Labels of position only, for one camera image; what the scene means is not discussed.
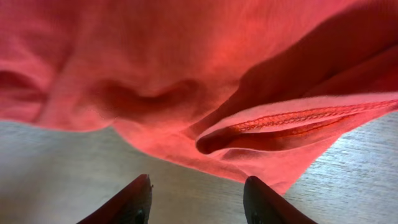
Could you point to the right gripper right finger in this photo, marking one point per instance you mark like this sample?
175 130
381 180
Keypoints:
262 205

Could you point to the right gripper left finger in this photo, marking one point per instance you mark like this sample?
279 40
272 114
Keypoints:
131 205

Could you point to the orange t-shirt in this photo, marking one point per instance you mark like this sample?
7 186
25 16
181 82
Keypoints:
230 88

